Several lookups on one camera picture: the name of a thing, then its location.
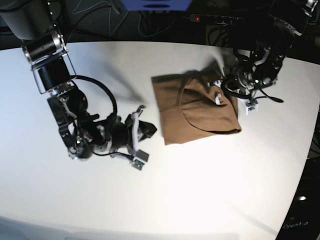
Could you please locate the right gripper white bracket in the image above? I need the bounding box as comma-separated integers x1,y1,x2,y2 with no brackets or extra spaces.
98,104,158,172

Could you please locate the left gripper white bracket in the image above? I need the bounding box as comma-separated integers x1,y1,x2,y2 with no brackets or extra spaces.
208,72,259,115

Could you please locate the brown T-shirt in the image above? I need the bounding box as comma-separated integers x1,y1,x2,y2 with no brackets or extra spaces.
151,70,242,145

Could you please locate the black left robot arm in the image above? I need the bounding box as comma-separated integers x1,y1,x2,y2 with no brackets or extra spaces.
208,0,318,112

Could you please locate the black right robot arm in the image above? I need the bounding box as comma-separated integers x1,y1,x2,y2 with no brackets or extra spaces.
0,0,157,170

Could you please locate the black power strip red light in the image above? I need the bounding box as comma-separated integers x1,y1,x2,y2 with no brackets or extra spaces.
188,14,246,26

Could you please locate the blue box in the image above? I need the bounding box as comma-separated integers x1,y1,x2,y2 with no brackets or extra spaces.
120,0,192,11

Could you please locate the white cable on floor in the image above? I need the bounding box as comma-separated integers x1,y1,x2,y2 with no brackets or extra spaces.
72,0,131,36

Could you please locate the black OpenArm base plate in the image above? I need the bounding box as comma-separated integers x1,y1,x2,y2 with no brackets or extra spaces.
276,139,320,240

